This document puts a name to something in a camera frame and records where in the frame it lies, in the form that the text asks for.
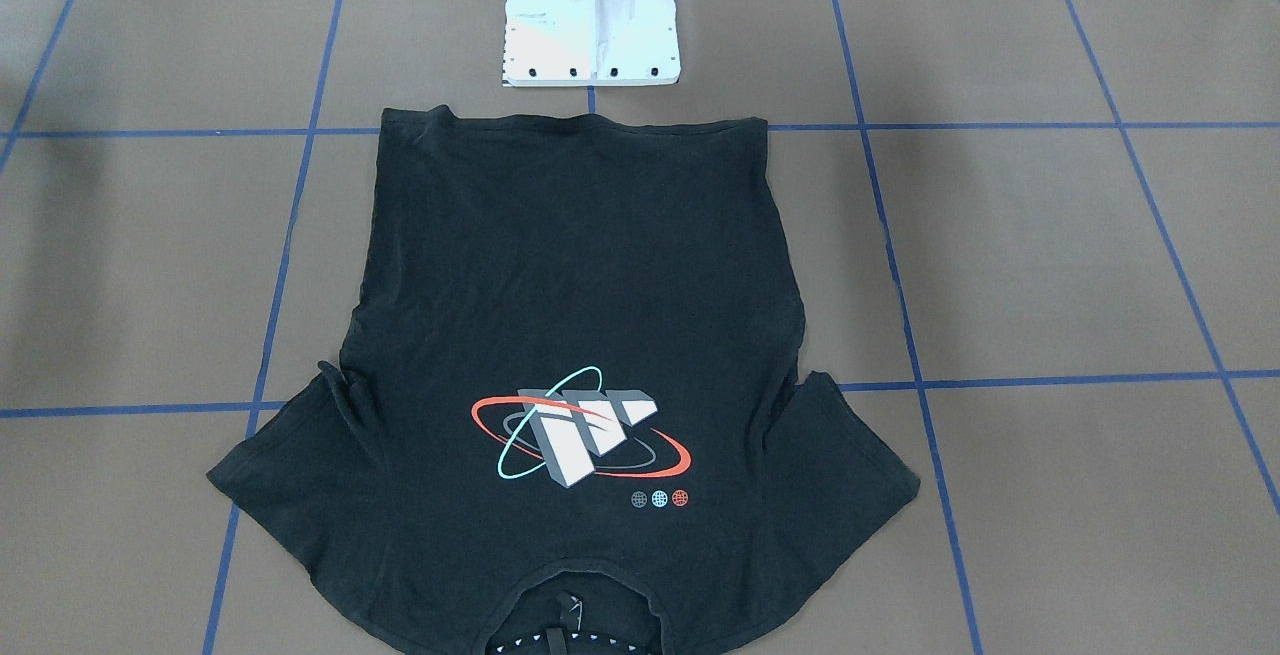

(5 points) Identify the black graphic t-shirt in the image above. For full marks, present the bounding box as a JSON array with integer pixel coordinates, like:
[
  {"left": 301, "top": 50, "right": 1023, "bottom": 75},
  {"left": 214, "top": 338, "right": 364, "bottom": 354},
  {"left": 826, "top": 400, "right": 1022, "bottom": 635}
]
[{"left": 207, "top": 105, "right": 920, "bottom": 654}]

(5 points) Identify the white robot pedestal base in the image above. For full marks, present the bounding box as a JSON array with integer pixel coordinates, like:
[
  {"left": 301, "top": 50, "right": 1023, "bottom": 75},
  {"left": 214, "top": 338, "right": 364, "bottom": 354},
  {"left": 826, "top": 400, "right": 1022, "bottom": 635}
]
[{"left": 502, "top": 0, "right": 682, "bottom": 87}]

